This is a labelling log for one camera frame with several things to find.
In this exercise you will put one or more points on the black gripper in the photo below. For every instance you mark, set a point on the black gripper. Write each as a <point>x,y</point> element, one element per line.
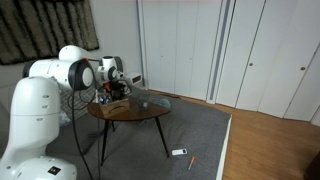
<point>117,86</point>

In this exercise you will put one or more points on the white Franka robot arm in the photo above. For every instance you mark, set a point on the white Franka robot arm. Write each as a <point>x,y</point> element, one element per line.
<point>36,113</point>

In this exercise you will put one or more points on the brown cardboard box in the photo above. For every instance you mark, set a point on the brown cardboard box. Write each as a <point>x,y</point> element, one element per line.
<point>115,107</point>

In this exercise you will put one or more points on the blue item in box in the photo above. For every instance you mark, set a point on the blue item in box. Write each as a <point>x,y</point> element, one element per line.
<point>103,99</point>

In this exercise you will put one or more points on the oval wooden table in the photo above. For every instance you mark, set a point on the oval wooden table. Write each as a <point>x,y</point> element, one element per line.
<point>133,113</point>

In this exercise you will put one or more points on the clear glass cup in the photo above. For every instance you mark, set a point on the clear glass cup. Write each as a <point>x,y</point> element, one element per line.
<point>143,102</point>

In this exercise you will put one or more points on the grey plaid pillow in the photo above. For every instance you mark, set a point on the grey plaid pillow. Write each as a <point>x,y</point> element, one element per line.
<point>83,100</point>

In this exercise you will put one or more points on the teal crumpled cloth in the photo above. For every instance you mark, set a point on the teal crumpled cloth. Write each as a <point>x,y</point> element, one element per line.
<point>161,101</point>

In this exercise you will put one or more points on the white bifold closet door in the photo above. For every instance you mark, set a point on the white bifold closet door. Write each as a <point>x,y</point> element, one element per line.
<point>240,50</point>
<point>160,46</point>
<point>195,46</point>
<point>293,86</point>

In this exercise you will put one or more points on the white remote control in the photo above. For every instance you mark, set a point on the white remote control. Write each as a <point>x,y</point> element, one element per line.
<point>179,152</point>

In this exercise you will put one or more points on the orange and white marker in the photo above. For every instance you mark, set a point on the orange and white marker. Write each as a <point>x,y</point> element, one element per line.
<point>191,163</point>

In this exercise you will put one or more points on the black storage bench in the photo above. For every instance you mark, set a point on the black storage bench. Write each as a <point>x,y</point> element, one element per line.
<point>313,168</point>

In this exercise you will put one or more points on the shaggy dark wall hanging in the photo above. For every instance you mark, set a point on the shaggy dark wall hanging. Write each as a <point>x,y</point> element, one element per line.
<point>46,26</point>

